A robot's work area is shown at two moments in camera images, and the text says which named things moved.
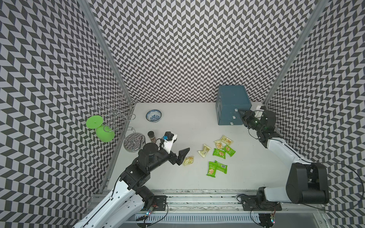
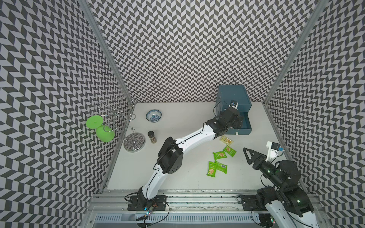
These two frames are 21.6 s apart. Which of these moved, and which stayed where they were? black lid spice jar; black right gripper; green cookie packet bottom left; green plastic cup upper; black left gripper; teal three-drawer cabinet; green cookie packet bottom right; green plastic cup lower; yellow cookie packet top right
Moved: teal three-drawer cabinet; black right gripper; black left gripper
Stayed: green cookie packet bottom right; yellow cookie packet top right; green cookie packet bottom left; green plastic cup upper; black lid spice jar; green plastic cup lower
